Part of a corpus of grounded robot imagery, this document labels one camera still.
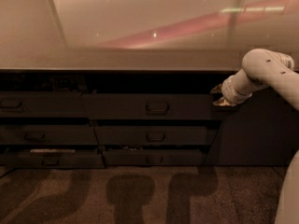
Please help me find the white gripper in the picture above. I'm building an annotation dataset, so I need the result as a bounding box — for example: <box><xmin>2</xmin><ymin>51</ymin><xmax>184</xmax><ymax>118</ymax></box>
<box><xmin>210</xmin><ymin>77</ymin><xmax>252</xmax><ymax>106</ymax></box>

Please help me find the grey drawer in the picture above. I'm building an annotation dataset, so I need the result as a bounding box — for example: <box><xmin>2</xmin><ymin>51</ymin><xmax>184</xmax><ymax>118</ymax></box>
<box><xmin>94</xmin><ymin>126</ymin><xmax>217</xmax><ymax>146</ymax></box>
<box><xmin>103</xmin><ymin>149</ymin><xmax>206</xmax><ymax>166</ymax></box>
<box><xmin>0</xmin><ymin>91</ymin><xmax>87</xmax><ymax>118</ymax></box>
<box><xmin>82</xmin><ymin>93</ymin><xmax>238</xmax><ymax>120</ymax></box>
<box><xmin>0</xmin><ymin>125</ymin><xmax>97</xmax><ymax>146</ymax></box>
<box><xmin>0</xmin><ymin>149</ymin><xmax>105</xmax><ymax>169</ymax></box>

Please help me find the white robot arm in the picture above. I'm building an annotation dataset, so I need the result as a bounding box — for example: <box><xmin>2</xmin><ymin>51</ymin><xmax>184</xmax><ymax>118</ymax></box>
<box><xmin>210</xmin><ymin>49</ymin><xmax>299</xmax><ymax>224</ymax></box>

